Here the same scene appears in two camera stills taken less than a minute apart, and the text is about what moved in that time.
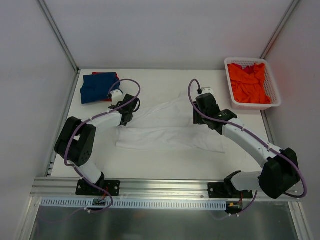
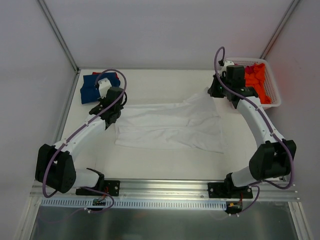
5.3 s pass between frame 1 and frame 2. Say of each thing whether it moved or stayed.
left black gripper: moved
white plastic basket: stayed
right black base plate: stayed
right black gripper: moved
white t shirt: stayed
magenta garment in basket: stayed
